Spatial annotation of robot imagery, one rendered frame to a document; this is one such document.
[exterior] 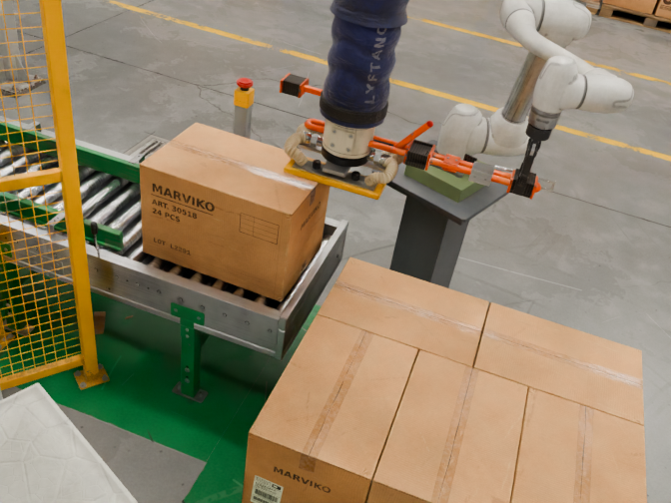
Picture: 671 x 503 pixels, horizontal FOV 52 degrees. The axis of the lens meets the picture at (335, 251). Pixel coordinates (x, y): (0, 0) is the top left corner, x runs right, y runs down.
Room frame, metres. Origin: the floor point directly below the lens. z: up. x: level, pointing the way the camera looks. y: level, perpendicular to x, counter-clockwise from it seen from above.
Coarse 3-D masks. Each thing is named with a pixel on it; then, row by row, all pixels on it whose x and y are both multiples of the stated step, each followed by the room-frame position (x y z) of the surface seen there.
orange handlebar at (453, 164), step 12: (312, 120) 2.15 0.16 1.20; (372, 144) 2.06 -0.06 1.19; (384, 144) 2.07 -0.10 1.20; (432, 156) 2.06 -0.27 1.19; (444, 156) 2.06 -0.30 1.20; (444, 168) 2.01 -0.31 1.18; (456, 168) 2.00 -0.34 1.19; (468, 168) 2.00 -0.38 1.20; (492, 180) 1.97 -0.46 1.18; (504, 180) 1.97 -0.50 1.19
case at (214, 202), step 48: (192, 144) 2.29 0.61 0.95; (240, 144) 2.35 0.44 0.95; (144, 192) 2.08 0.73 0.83; (192, 192) 2.03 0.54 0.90; (240, 192) 2.01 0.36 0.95; (288, 192) 2.07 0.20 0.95; (144, 240) 2.08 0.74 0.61; (192, 240) 2.03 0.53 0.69; (240, 240) 1.98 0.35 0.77; (288, 240) 1.93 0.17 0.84; (288, 288) 1.98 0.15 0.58
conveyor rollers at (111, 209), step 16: (0, 144) 2.70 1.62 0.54; (0, 160) 2.57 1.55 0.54; (16, 160) 2.58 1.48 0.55; (32, 160) 2.63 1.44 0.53; (48, 160) 2.63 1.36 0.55; (80, 176) 2.55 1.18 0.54; (96, 176) 2.56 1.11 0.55; (112, 176) 2.64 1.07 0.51; (32, 192) 2.37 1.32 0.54; (48, 192) 2.38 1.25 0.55; (112, 192) 2.48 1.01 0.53; (128, 192) 2.48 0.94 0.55; (96, 208) 2.37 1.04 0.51; (112, 208) 2.35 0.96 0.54; (32, 224) 2.14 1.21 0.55; (112, 224) 2.23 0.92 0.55; (128, 224) 2.29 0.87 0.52; (128, 240) 2.15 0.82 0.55; (128, 256) 2.05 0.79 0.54; (144, 256) 2.08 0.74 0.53; (176, 272) 2.00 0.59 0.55; (304, 272) 2.13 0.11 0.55; (224, 288) 1.97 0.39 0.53; (240, 288) 1.97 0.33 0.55
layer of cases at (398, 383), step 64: (320, 320) 1.87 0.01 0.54; (384, 320) 1.93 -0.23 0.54; (448, 320) 1.99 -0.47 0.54; (512, 320) 2.06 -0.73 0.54; (320, 384) 1.56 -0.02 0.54; (384, 384) 1.61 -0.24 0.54; (448, 384) 1.66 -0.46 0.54; (512, 384) 1.71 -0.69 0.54; (576, 384) 1.77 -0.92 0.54; (640, 384) 1.82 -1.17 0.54; (256, 448) 1.32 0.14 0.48; (320, 448) 1.31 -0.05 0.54; (384, 448) 1.35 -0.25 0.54; (448, 448) 1.39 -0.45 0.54; (512, 448) 1.44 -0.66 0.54; (576, 448) 1.48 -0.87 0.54; (640, 448) 1.52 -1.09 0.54
